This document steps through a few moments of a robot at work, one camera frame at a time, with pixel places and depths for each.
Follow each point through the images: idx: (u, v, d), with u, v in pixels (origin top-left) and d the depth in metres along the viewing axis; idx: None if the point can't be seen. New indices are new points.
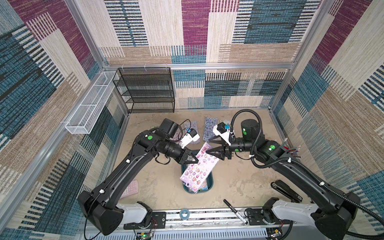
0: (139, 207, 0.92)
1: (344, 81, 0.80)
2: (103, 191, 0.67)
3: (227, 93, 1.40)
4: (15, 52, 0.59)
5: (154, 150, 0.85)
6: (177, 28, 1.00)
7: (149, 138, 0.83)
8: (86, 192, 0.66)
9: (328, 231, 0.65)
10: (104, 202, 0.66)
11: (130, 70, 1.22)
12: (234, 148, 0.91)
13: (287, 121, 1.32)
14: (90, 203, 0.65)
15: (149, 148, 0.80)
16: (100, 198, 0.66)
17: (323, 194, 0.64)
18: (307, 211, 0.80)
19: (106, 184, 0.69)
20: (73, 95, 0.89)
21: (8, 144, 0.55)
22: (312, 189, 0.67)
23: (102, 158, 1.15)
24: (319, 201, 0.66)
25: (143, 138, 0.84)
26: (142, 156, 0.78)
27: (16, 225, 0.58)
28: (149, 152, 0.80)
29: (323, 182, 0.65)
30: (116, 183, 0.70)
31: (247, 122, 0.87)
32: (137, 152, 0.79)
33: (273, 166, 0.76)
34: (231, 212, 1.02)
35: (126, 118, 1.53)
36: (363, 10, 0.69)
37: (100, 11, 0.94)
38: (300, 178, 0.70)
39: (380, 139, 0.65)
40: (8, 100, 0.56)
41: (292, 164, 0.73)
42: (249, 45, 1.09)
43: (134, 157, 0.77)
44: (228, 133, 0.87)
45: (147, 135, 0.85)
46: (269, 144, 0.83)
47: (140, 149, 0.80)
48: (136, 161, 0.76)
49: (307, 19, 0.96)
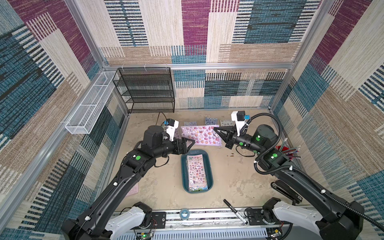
0: (135, 214, 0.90)
1: (344, 81, 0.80)
2: (89, 218, 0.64)
3: (227, 93, 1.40)
4: (15, 52, 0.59)
5: (143, 170, 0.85)
6: (177, 28, 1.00)
7: (137, 158, 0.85)
8: (70, 221, 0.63)
9: None
10: (90, 229, 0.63)
11: (130, 70, 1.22)
12: (239, 141, 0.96)
13: (287, 121, 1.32)
14: (75, 230, 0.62)
15: (137, 169, 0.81)
16: (87, 224, 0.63)
17: (325, 202, 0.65)
18: (311, 217, 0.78)
19: (92, 210, 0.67)
20: (73, 95, 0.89)
21: (8, 144, 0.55)
22: (313, 196, 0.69)
23: (102, 158, 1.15)
24: (321, 210, 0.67)
25: (131, 158, 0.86)
26: (129, 178, 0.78)
27: (16, 225, 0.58)
28: (137, 174, 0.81)
29: (324, 190, 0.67)
30: (103, 208, 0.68)
31: (265, 131, 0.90)
32: (124, 174, 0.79)
33: (275, 173, 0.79)
34: (231, 212, 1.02)
35: (126, 118, 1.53)
36: (363, 10, 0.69)
37: (100, 11, 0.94)
38: (301, 186, 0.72)
39: (380, 139, 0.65)
40: (8, 100, 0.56)
41: (293, 172, 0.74)
42: (249, 45, 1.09)
43: (121, 180, 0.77)
44: (243, 123, 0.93)
45: (135, 155, 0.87)
46: (273, 152, 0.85)
47: (127, 170, 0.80)
48: (124, 183, 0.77)
49: (307, 19, 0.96)
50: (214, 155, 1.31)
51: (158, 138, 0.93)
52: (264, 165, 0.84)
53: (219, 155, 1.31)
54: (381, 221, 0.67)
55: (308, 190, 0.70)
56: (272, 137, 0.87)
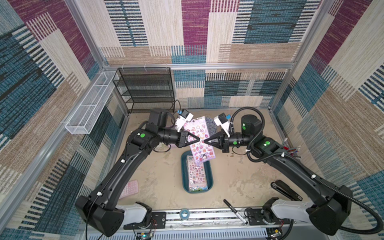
0: (138, 207, 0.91)
1: (344, 81, 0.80)
2: (101, 193, 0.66)
3: (227, 93, 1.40)
4: (15, 52, 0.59)
5: (148, 147, 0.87)
6: (177, 28, 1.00)
7: (142, 136, 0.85)
8: (82, 197, 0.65)
9: (321, 224, 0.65)
10: (104, 204, 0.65)
11: (130, 70, 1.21)
12: (232, 141, 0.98)
13: (287, 121, 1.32)
14: (88, 207, 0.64)
15: (143, 146, 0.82)
16: (99, 200, 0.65)
17: (315, 187, 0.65)
18: (303, 207, 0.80)
19: (103, 187, 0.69)
20: (73, 95, 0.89)
21: (8, 144, 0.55)
22: (304, 182, 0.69)
23: (102, 158, 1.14)
24: (311, 194, 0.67)
25: (135, 137, 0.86)
26: (136, 154, 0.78)
27: (16, 225, 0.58)
28: (143, 150, 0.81)
29: (314, 175, 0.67)
30: (114, 184, 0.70)
31: (248, 118, 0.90)
32: (131, 151, 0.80)
33: (268, 160, 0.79)
34: (231, 212, 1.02)
35: (126, 118, 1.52)
36: (363, 10, 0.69)
37: (100, 11, 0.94)
38: (293, 171, 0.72)
39: (380, 139, 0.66)
40: (8, 100, 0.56)
41: (285, 158, 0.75)
42: (249, 45, 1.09)
43: (129, 157, 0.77)
44: (228, 123, 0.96)
45: (140, 133, 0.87)
46: (265, 140, 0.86)
47: (134, 147, 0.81)
48: (132, 159, 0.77)
49: (307, 19, 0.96)
50: None
51: (164, 118, 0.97)
52: (256, 153, 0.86)
53: (219, 154, 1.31)
54: None
55: (299, 176, 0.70)
56: (256, 123, 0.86)
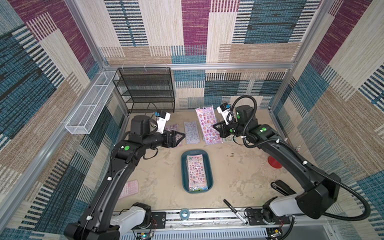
0: (136, 211, 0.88)
1: (344, 81, 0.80)
2: (91, 217, 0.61)
3: (227, 93, 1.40)
4: (15, 52, 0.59)
5: (135, 158, 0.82)
6: (177, 28, 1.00)
7: (127, 148, 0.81)
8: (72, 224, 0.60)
9: (307, 209, 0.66)
10: (95, 227, 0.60)
11: (130, 70, 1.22)
12: (230, 128, 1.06)
13: (287, 120, 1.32)
14: (80, 232, 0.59)
15: (128, 159, 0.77)
16: (90, 224, 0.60)
17: (305, 172, 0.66)
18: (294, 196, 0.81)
19: (92, 209, 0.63)
20: (73, 95, 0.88)
21: (8, 144, 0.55)
22: (295, 167, 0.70)
23: (102, 158, 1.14)
24: (300, 180, 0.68)
25: (119, 150, 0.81)
26: (123, 169, 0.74)
27: (16, 225, 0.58)
28: (130, 163, 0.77)
29: (306, 161, 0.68)
30: (103, 204, 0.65)
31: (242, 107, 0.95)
32: (116, 167, 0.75)
33: (263, 146, 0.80)
34: (231, 212, 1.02)
35: (126, 118, 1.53)
36: (363, 10, 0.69)
37: (100, 12, 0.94)
38: (285, 157, 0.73)
39: (380, 139, 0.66)
40: (8, 100, 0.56)
41: (279, 145, 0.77)
42: (249, 45, 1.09)
43: (115, 173, 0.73)
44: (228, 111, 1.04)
45: (124, 146, 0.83)
46: (261, 127, 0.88)
47: (119, 162, 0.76)
48: (119, 175, 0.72)
49: (307, 19, 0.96)
50: (213, 155, 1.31)
51: (147, 125, 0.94)
52: (252, 139, 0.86)
53: (219, 154, 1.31)
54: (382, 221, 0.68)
55: (291, 161, 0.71)
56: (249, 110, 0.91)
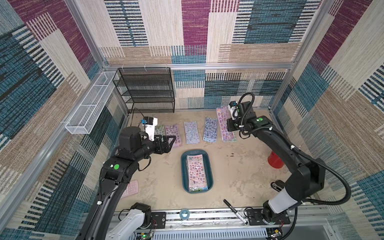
0: (134, 217, 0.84)
1: (344, 81, 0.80)
2: None
3: (227, 93, 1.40)
4: (15, 52, 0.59)
5: (127, 176, 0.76)
6: (177, 28, 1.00)
7: (117, 167, 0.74)
8: None
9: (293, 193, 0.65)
10: None
11: (130, 70, 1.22)
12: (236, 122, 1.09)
13: (287, 121, 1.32)
14: None
15: (119, 179, 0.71)
16: None
17: (291, 154, 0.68)
18: None
19: (82, 236, 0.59)
20: (73, 95, 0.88)
21: (8, 144, 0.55)
22: (283, 151, 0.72)
23: (102, 158, 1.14)
24: (287, 163, 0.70)
25: (109, 169, 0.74)
26: (113, 191, 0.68)
27: (16, 225, 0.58)
28: (120, 184, 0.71)
29: (293, 145, 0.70)
30: (94, 230, 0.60)
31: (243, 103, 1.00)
32: (106, 188, 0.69)
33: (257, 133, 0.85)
34: (231, 212, 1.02)
35: (126, 118, 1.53)
36: (363, 10, 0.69)
37: (100, 12, 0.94)
38: (275, 141, 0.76)
39: (380, 139, 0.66)
40: (8, 100, 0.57)
41: (272, 132, 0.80)
42: (249, 45, 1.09)
43: (105, 196, 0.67)
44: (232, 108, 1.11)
45: (113, 164, 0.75)
46: (258, 117, 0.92)
47: (109, 183, 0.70)
48: (109, 198, 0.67)
49: (307, 19, 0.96)
50: (213, 155, 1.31)
51: (137, 138, 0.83)
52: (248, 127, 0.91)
53: (219, 154, 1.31)
54: (382, 221, 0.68)
55: (280, 145, 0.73)
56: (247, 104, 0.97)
